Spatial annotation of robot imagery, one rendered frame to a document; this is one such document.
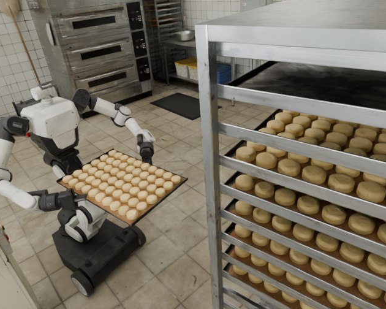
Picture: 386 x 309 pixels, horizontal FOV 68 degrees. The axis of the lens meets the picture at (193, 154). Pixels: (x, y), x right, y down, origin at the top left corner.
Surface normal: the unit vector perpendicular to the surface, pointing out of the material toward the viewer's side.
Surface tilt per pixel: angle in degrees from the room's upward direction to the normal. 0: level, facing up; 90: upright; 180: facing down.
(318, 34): 90
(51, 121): 91
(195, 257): 0
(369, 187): 0
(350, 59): 90
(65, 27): 91
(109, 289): 0
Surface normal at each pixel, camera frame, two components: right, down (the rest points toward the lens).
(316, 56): -0.60, 0.45
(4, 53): 0.66, 0.35
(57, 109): 0.52, -0.40
